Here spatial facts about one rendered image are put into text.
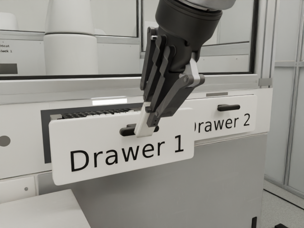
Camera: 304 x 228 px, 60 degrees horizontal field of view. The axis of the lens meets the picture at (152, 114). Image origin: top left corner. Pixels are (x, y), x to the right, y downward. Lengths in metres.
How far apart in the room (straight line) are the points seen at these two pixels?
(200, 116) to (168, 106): 0.36
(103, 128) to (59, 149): 0.08
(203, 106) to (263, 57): 0.28
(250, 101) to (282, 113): 1.59
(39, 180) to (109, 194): 0.17
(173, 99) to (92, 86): 0.27
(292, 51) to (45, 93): 2.05
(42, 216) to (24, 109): 0.20
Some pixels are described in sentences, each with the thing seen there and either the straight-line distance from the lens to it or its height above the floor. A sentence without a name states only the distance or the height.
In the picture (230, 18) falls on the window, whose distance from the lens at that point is 0.82.
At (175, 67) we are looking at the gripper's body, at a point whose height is 1.02.
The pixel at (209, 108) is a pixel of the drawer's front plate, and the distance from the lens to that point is 0.73.
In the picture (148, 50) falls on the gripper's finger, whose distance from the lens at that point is 0.40.
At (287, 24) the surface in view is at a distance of 2.42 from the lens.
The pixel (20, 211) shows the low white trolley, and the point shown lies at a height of 0.76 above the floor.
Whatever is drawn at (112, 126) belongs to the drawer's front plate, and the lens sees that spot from 0.48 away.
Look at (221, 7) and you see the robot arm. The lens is 0.30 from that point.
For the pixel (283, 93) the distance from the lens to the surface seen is 2.40.
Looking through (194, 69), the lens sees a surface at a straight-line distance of 0.32.
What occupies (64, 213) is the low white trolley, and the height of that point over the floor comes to 0.76.
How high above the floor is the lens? 1.02
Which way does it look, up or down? 11 degrees down
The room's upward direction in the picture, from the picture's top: straight up
